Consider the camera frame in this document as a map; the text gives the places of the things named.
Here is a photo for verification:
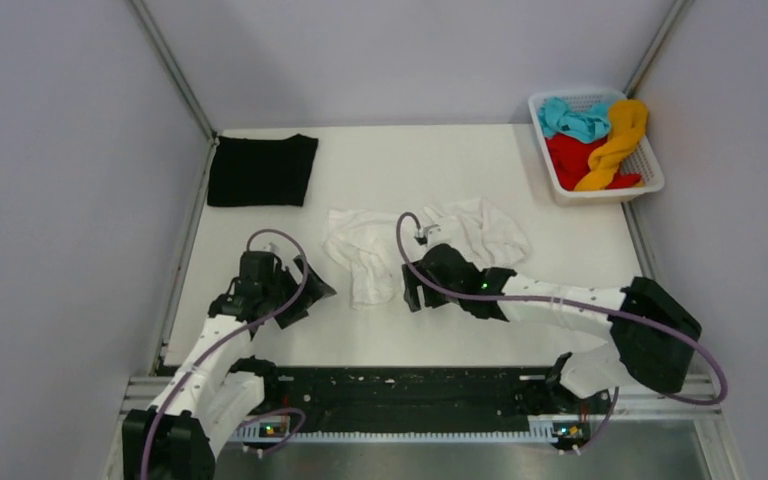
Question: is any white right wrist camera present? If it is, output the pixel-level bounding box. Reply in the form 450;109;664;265
414;224;441;245

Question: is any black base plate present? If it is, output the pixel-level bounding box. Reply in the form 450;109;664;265
158;360;617;435

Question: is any left aluminium corner post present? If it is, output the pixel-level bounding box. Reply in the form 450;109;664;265
126;0;217;139

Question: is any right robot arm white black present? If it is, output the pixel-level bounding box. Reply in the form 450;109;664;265
401;243;702;412

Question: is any right aluminium corner post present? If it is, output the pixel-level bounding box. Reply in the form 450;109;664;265
623;0;695;98

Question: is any aluminium corner post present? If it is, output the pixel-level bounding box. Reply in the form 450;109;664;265
623;0;695;98
126;0;217;139

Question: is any yellow t shirt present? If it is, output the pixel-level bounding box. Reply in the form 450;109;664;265
574;99;649;192

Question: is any aluminium front rail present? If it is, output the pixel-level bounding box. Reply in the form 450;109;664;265
102;374;746;480

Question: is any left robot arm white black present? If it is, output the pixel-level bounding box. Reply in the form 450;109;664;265
121;250;336;479

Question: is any white plastic basket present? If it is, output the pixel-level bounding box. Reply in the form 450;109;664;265
528;87;665;206

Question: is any red t shirt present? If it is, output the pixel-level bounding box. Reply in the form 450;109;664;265
545;133;644;191

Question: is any folded black t shirt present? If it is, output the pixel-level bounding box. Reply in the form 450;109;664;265
206;134;319;208

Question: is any cyan t shirt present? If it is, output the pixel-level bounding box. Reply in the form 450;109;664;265
537;97;612;144

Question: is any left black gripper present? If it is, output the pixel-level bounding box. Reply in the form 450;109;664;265
263;255;335;328

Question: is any white t shirt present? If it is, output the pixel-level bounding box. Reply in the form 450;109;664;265
323;197;531;310

